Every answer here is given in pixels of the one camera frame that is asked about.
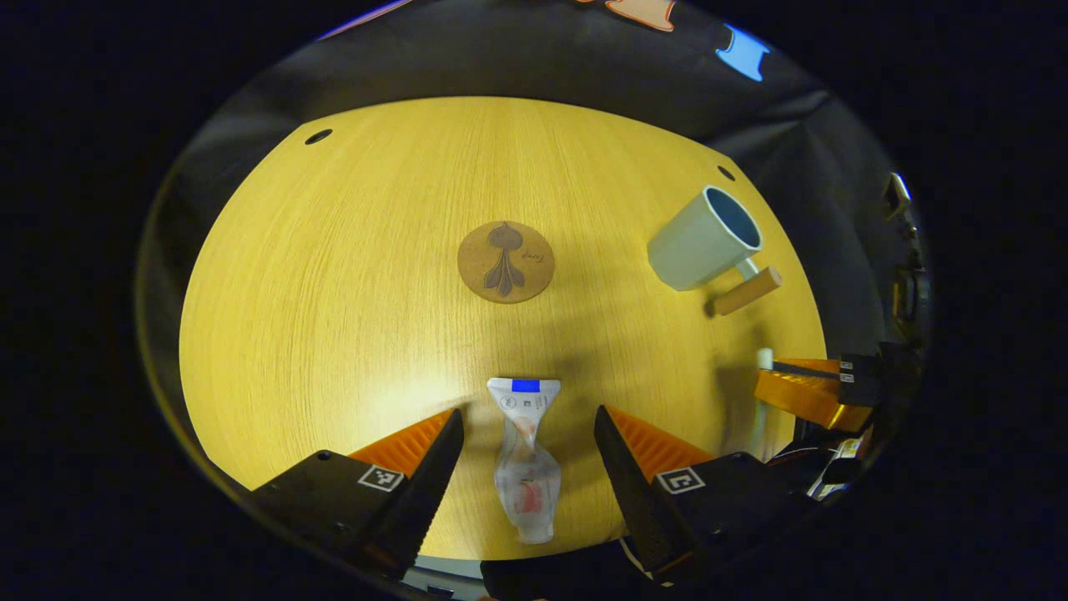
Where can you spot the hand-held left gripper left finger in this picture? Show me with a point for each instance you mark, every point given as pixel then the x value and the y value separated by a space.
pixel 430 492

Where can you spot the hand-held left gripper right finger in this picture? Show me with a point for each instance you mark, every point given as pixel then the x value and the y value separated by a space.
pixel 630 492

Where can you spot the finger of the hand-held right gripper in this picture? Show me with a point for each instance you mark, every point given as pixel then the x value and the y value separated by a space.
pixel 805 399
pixel 822 369

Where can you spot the pale green toothbrush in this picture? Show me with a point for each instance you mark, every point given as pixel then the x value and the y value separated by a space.
pixel 763 359

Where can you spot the white toothpaste tube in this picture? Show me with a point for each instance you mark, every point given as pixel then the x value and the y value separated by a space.
pixel 526 467

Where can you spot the round cork coaster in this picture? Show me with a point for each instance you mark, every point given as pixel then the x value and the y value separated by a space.
pixel 506 261

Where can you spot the black backdrop cloth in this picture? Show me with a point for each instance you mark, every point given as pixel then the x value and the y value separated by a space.
pixel 517 58

